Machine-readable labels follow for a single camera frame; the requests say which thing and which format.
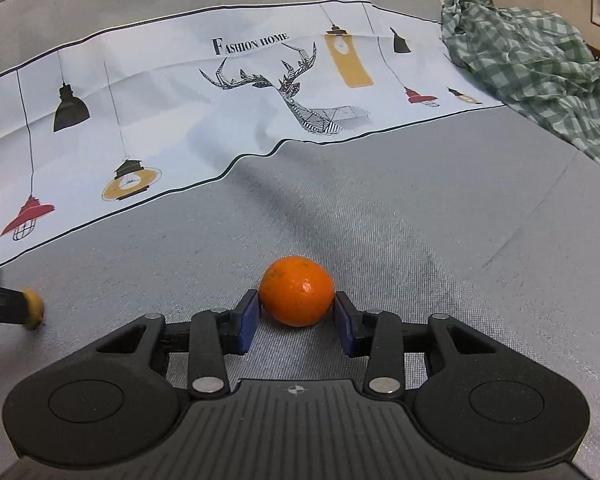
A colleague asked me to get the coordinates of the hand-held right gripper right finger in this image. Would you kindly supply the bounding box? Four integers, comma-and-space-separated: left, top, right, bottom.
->
334, 291, 496, 401

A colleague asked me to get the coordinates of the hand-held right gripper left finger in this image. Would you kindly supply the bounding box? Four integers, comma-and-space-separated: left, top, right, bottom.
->
97, 289, 261, 401

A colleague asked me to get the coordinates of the small orange tangerine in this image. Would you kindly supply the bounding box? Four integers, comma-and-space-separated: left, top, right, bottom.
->
258, 255, 336, 328

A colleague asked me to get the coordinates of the grey printed bedsheet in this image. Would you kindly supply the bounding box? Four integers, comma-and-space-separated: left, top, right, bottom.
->
0, 0, 600, 461

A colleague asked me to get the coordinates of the green checked cloth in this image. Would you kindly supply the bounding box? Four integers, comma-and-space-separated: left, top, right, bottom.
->
440, 0, 600, 179

